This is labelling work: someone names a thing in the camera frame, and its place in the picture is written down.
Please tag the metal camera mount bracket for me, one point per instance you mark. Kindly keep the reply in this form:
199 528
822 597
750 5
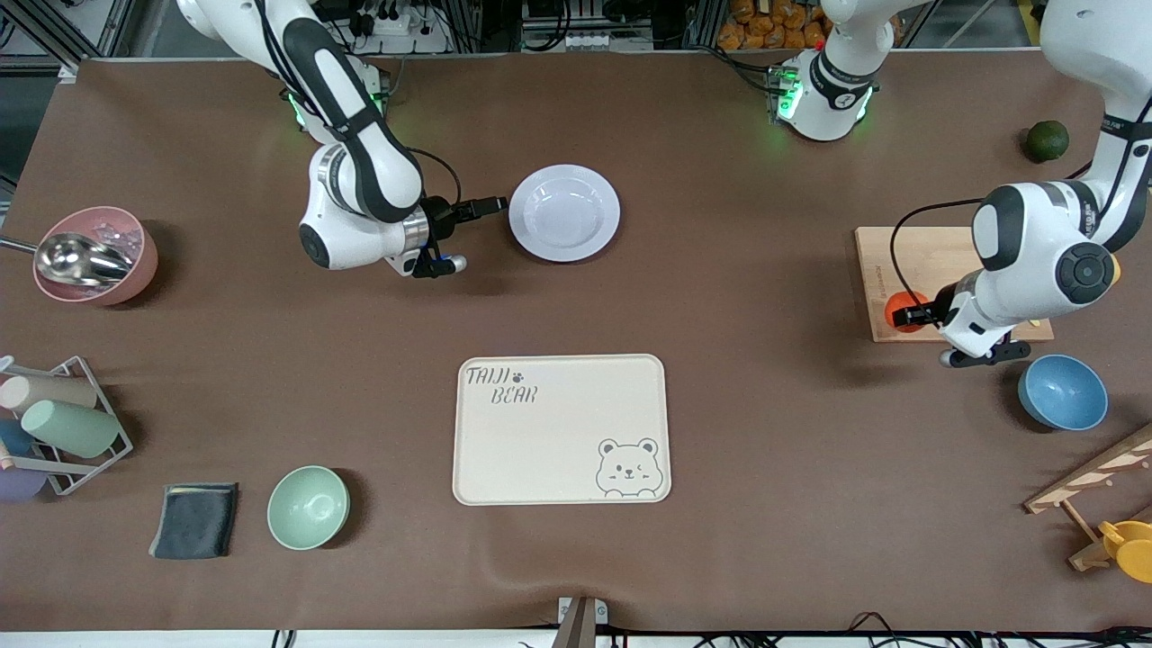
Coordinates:
580 621

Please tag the blue bowl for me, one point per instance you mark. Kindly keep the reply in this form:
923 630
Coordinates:
1063 396

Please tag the yellow cup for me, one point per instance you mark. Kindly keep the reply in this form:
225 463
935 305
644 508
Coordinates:
1132 551

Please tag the dark grey folded cloth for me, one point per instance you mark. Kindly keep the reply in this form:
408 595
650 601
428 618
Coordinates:
194 521

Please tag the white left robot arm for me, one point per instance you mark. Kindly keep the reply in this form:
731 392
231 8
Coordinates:
1035 243

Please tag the wooden rack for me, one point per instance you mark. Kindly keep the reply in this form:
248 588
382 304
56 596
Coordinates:
1089 477

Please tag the white power strip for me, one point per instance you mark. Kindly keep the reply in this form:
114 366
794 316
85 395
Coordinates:
405 25

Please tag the pink bowl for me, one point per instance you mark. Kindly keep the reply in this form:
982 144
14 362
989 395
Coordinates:
135 270

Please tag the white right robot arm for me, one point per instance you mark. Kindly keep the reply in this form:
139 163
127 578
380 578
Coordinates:
360 234

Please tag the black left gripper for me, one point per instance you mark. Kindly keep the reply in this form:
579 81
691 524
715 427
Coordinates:
939 310

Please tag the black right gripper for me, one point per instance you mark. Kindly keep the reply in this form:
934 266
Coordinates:
442 216

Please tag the cream bear print tray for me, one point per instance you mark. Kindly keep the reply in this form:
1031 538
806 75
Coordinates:
558 441

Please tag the purple cup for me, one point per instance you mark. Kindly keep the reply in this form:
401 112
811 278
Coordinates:
18 486

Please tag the beige cup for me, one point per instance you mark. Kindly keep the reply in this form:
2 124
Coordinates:
54 391

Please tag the pale green bowl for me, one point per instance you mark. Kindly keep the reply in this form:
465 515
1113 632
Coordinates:
308 508

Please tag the white round plate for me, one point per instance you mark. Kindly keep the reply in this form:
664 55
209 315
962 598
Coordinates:
564 213

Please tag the metal scoop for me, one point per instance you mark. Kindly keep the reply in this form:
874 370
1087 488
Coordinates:
81 259

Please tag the blue cup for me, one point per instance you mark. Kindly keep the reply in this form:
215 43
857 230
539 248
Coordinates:
13 438

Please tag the wooden cutting board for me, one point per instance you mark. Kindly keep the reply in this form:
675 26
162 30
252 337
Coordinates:
936 256

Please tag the dark green lime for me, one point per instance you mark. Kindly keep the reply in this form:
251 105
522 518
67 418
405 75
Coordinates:
1048 144

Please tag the pile of orange fruit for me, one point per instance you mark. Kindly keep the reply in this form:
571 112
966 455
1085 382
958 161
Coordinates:
756 27

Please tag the brown table mat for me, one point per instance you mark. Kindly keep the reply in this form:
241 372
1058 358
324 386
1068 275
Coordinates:
720 270

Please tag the aluminium frame rail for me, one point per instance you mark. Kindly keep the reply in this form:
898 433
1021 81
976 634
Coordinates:
67 72

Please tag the pale green cup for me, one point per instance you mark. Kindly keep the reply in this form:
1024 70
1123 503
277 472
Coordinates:
72 428

